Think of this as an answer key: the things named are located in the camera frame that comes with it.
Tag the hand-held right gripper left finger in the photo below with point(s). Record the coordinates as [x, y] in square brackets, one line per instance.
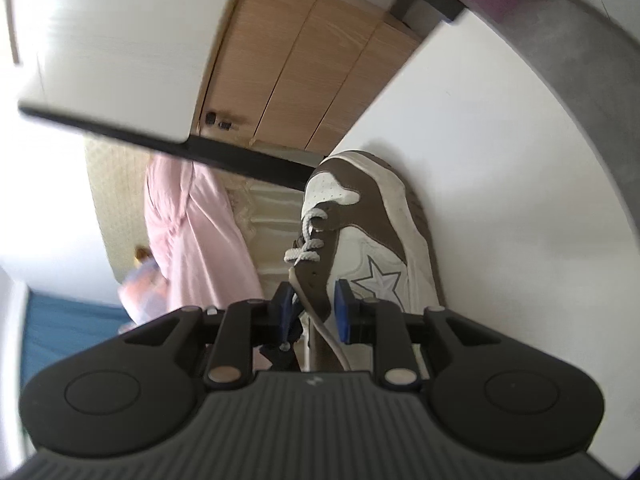
[284, 312]

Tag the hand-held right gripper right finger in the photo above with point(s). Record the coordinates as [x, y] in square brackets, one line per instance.
[342, 317]

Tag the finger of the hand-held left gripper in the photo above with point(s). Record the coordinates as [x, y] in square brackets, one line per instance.
[282, 357]

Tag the white shoelace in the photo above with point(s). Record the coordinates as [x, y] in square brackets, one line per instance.
[307, 250]

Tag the white and brown shoe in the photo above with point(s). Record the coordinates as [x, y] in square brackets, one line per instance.
[380, 220]

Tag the cream bed skirt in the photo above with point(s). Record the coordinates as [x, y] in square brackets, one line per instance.
[270, 230]

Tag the dark key bunch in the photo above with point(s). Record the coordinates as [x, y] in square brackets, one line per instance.
[219, 121]

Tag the blue curtain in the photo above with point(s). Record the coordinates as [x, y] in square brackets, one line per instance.
[65, 330]

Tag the wooden nightstand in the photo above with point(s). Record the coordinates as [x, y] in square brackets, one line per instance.
[300, 60]

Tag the white chair with black frame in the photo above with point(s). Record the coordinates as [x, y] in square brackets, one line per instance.
[500, 160]

